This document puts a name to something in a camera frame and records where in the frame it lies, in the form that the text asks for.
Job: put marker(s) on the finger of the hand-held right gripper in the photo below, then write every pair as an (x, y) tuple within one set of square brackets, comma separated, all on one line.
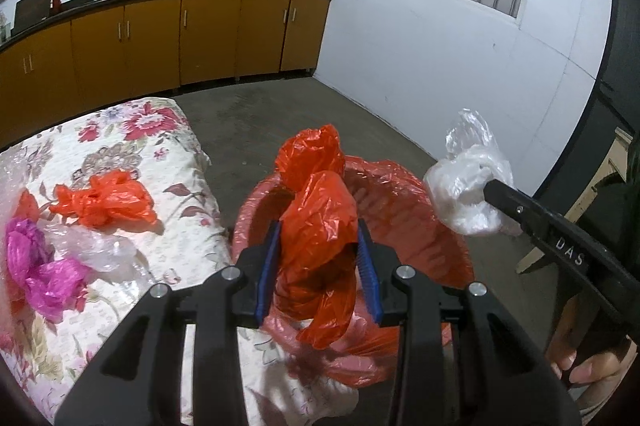
[(520, 208)]

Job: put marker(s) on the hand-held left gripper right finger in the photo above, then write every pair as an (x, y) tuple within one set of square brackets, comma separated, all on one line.
[(367, 276)]

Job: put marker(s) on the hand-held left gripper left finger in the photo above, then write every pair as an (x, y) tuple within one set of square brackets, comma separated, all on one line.
[(270, 266)]

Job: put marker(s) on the white translucent plastic bag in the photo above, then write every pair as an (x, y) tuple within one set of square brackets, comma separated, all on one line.
[(460, 196)]

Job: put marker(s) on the red bag-lined bin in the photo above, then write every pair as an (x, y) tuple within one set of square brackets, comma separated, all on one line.
[(400, 206)]

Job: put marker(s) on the person's right hand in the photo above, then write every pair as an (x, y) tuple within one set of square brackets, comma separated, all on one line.
[(585, 366)]

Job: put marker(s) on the light wooden chair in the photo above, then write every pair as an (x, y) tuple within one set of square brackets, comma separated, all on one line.
[(600, 186)]

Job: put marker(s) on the floral printed table cloth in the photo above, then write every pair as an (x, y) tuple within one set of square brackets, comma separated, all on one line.
[(165, 236)]

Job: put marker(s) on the small orange plastic bag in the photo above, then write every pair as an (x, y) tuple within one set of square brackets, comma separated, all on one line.
[(110, 206)]

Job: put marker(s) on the clear plastic bag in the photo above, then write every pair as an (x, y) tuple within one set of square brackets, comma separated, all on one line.
[(95, 251)]

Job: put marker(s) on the magenta plastic bag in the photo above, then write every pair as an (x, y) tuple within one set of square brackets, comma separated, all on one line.
[(50, 286)]

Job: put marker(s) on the orange kitchen base cabinets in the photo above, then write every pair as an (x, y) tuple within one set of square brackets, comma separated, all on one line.
[(150, 40)]

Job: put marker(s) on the red bottle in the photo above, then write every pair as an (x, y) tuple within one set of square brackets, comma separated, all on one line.
[(56, 1)]

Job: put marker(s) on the dark cutting board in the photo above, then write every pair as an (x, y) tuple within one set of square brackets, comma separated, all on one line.
[(32, 8)]

